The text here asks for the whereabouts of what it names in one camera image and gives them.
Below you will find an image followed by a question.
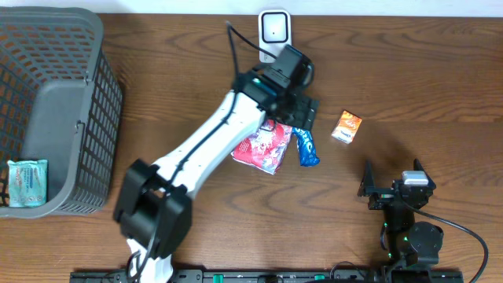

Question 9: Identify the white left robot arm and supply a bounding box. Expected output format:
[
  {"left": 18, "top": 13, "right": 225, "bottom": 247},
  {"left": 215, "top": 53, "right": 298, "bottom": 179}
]
[{"left": 113, "top": 45, "right": 319, "bottom": 282}]

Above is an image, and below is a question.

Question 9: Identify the teal wet wipes pack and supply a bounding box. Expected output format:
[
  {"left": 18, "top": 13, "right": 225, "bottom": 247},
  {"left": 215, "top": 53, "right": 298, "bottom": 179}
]
[{"left": 7, "top": 160, "right": 48, "bottom": 208}]

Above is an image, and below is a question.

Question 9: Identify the red purple snack bag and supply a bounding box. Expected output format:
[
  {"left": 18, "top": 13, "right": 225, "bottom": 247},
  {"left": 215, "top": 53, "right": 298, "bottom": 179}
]
[{"left": 231, "top": 119, "right": 292, "bottom": 175}]

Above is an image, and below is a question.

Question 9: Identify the grey plastic mesh basket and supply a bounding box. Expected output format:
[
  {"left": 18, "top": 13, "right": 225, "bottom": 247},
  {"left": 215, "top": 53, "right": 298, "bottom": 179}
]
[{"left": 1, "top": 7, "right": 123, "bottom": 219}]

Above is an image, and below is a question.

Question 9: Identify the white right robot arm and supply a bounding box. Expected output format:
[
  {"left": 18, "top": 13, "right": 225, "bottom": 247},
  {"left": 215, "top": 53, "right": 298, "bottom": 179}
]
[{"left": 358, "top": 160, "right": 444, "bottom": 282}]

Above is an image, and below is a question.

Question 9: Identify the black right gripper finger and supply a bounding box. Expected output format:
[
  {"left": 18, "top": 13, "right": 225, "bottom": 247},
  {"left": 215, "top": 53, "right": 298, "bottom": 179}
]
[
  {"left": 357, "top": 160, "right": 376, "bottom": 197},
  {"left": 413, "top": 158, "right": 435, "bottom": 185}
]

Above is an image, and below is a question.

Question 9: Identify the blue Oreo cookie pack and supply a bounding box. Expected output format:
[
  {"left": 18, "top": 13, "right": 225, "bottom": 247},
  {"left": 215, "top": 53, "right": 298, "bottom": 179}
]
[{"left": 292, "top": 127, "right": 320, "bottom": 167}]

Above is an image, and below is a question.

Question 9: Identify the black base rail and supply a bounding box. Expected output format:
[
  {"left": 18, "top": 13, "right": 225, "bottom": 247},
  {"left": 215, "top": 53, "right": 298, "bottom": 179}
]
[{"left": 70, "top": 268, "right": 464, "bottom": 283}]

